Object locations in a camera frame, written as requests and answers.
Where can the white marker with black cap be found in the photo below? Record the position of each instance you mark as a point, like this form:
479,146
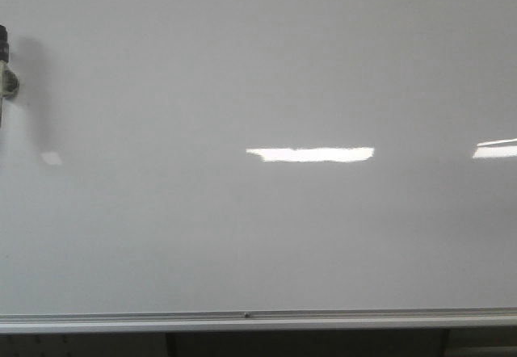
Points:
9,80

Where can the white whiteboard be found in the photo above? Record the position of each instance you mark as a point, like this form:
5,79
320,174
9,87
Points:
181,156

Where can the aluminium whiteboard tray rail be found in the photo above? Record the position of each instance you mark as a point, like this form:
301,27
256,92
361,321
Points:
249,320

